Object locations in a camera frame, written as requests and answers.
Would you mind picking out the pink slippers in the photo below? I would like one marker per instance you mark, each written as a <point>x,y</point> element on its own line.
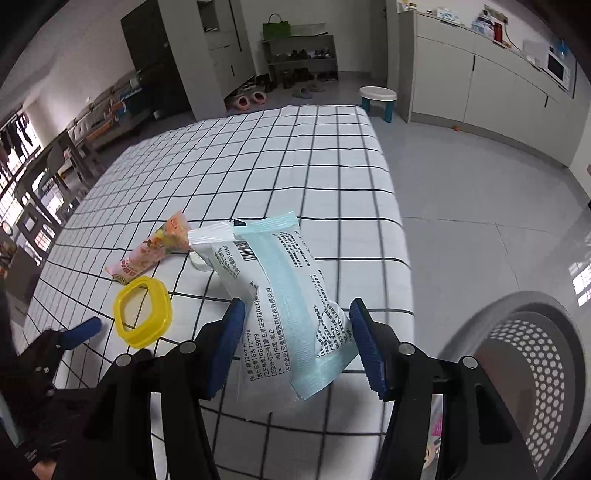
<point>245,100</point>

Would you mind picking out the grey shoe rack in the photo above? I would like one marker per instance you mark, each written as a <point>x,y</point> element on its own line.
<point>301,59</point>

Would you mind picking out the white wall cabinets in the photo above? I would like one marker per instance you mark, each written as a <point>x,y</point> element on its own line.
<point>452,76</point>

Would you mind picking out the black tall cabinet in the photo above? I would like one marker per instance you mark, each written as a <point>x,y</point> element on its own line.
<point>153,60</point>

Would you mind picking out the grey perforated trash basket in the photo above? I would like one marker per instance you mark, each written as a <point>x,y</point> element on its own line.
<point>530,349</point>

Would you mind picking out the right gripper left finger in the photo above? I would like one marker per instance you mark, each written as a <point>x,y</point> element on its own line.
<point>193,371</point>

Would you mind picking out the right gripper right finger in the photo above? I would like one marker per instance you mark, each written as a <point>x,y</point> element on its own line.
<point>401,374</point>

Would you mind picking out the white stool teal legs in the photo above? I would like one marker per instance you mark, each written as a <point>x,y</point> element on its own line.
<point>388,97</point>

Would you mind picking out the white black grid tablecloth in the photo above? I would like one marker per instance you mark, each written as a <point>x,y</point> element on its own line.
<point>291,210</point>

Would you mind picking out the grey sofa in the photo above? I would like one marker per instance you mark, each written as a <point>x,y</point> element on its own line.
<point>117,110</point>

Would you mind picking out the white microwave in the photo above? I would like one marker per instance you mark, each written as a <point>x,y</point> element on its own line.
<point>557,69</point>

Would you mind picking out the green handbag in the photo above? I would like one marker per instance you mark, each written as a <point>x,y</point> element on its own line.
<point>276,28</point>

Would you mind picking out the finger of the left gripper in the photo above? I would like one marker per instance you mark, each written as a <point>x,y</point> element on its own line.
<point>81,332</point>

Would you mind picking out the white teal wipes packet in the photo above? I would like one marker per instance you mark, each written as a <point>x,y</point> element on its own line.
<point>295,340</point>

